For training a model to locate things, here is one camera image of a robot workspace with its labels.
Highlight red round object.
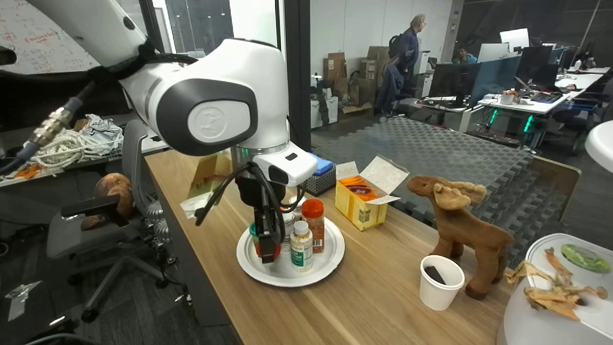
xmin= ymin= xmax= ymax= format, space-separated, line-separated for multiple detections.
xmin=246 ymin=220 xmax=283 ymax=264

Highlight white round tub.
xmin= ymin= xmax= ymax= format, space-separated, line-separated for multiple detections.
xmin=496 ymin=231 xmax=613 ymax=345

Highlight green disc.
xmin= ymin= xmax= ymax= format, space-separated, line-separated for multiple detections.
xmin=559 ymin=241 xmax=610 ymax=275

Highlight white rope pile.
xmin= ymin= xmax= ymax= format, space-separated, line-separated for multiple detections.
xmin=20 ymin=112 xmax=126 ymax=170

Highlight blue sponge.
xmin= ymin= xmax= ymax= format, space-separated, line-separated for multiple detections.
xmin=314 ymin=156 xmax=335 ymax=178

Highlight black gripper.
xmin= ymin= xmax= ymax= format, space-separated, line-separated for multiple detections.
xmin=235 ymin=162 xmax=291 ymax=264

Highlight black computer monitor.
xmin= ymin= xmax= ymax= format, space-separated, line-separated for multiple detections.
xmin=427 ymin=61 xmax=476 ymax=101

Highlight brown cardboard box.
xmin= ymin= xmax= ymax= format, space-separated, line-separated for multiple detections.
xmin=321 ymin=51 xmax=348 ymax=97

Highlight person in dark jacket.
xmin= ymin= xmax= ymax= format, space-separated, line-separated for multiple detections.
xmin=388 ymin=13 xmax=427 ymax=99

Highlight white round table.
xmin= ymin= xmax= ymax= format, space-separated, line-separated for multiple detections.
xmin=582 ymin=118 xmax=613 ymax=176

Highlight white paper plate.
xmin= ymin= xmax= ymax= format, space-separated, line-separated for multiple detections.
xmin=233 ymin=212 xmax=346 ymax=289

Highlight white bottle with green label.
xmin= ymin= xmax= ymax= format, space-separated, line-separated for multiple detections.
xmin=289 ymin=218 xmax=315 ymax=270

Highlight spice bottle with orange lid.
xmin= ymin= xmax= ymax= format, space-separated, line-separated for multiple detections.
xmin=300 ymin=197 xmax=327 ymax=254

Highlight white office desk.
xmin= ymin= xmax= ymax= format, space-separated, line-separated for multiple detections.
xmin=476 ymin=64 xmax=610 ymax=118

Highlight black cable with metal connector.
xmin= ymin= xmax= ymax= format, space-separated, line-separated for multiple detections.
xmin=0 ymin=78 xmax=97 ymax=174

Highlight blue desk divider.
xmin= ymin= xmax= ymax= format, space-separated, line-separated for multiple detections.
xmin=473 ymin=55 xmax=522 ymax=101

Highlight open yellow cardboard box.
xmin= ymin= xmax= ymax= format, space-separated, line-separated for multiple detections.
xmin=333 ymin=155 xmax=409 ymax=231

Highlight pile of wood pieces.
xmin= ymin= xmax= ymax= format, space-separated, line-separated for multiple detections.
xmin=503 ymin=247 xmax=609 ymax=321

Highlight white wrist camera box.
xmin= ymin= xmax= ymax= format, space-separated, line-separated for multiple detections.
xmin=252 ymin=139 xmax=319 ymax=187

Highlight grey office chair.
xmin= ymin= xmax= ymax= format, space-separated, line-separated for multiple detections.
xmin=43 ymin=120 xmax=189 ymax=323

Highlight white paper cup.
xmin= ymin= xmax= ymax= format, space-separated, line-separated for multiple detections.
xmin=417 ymin=252 xmax=465 ymax=312

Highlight brown moose plush toy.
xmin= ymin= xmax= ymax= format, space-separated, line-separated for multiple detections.
xmin=405 ymin=174 xmax=515 ymax=300

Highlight white paper scrap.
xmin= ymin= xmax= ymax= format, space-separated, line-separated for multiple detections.
xmin=5 ymin=279 xmax=43 ymax=321

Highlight grey foam floor mat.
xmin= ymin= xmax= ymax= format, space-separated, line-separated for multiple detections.
xmin=310 ymin=112 xmax=584 ymax=264

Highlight yellowish plastic pouch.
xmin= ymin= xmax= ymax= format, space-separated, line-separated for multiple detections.
xmin=179 ymin=151 xmax=233 ymax=220

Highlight grey rectangular box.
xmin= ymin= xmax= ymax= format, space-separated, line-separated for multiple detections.
xmin=304 ymin=168 xmax=337 ymax=197

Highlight whiteboard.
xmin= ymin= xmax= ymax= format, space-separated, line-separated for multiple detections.
xmin=0 ymin=0 xmax=103 ymax=74

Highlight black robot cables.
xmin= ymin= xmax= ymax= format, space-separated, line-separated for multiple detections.
xmin=193 ymin=158 xmax=308 ymax=225

